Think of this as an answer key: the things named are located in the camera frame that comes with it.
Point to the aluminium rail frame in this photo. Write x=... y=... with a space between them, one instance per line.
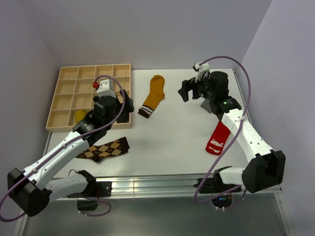
x=152 y=190

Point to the brown argyle sock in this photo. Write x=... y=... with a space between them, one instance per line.
x=111 y=149

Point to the mustard yellow striped sock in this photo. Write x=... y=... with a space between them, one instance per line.
x=156 y=95

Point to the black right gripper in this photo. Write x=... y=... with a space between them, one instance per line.
x=188 y=85

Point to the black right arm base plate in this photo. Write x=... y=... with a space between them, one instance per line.
x=214 y=186

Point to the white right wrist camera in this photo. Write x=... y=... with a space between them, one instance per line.
x=200 y=68

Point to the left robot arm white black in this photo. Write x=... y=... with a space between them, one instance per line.
x=33 y=188

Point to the grey sock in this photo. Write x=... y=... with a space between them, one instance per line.
x=206 y=106

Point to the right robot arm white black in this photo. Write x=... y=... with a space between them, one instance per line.
x=265 y=166

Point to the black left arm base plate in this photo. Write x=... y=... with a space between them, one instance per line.
x=103 y=188

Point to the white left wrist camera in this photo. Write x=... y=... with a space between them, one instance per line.
x=104 y=88

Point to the wooden compartment tray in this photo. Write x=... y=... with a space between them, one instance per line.
x=74 y=91

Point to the red white fluffy sock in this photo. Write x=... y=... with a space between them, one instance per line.
x=218 y=139

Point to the black box under rail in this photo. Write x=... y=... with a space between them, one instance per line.
x=88 y=205

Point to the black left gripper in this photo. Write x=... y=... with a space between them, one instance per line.
x=128 y=107

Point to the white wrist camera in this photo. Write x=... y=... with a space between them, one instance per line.
x=104 y=88
x=200 y=68

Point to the rolled mustard sock in tray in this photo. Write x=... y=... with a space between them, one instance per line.
x=79 y=115

